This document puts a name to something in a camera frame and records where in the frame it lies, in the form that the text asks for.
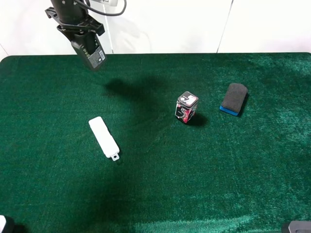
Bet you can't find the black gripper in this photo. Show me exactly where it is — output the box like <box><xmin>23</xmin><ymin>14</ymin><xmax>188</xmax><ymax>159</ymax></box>
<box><xmin>45</xmin><ymin>6</ymin><xmax>105</xmax><ymax>41</ymax></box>

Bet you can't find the grey pump bottle black cap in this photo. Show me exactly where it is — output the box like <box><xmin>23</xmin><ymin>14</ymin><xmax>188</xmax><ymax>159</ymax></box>
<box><xmin>71</xmin><ymin>32</ymin><xmax>106</xmax><ymax>70</ymax></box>

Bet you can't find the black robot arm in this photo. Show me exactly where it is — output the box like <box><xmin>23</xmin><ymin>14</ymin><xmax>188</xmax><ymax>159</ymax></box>
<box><xmin>45</xmin><ymin>0</ymin><xmax>105</xmax><ymax>41</ymax></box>

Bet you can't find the white flat plastic case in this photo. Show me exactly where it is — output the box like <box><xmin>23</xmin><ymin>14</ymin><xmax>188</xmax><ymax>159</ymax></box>
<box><xmin>88</xmin><ymin>116</ymin><xmax>120</xmax><ymax>161</ymax></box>

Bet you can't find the black red gum container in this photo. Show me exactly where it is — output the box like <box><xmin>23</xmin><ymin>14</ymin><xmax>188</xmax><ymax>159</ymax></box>
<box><xmin>175</xmin><ymin>91</ymin><xmax>199</xmax><ymax>124</ymax></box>

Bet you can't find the black blue board eraser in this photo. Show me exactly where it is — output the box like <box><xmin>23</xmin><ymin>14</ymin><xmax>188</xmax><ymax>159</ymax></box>
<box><xmin>220</xmin><ymin>83</ymin><xmax>248</xmax><ymax>116</ymax></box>

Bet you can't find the green velvet table cloth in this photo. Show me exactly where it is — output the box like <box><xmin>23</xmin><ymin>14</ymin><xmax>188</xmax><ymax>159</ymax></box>
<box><xmin>0</xmin><ymin>53</ymin><xmax>311</xmax><ymax>233</ymax></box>

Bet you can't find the grey device bottom right corner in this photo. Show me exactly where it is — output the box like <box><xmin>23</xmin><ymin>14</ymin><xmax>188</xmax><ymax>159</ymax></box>
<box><xmin>281</xmin><ymin>220</ymin><xmax>311</xmax><ymax>233</ymax></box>

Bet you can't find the black cable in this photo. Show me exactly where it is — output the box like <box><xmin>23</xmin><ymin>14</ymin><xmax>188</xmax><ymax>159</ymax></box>
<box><xmin>72</xmin><ymin>0</ymin><xmax>127</xmax><ymax>17</ymax></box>

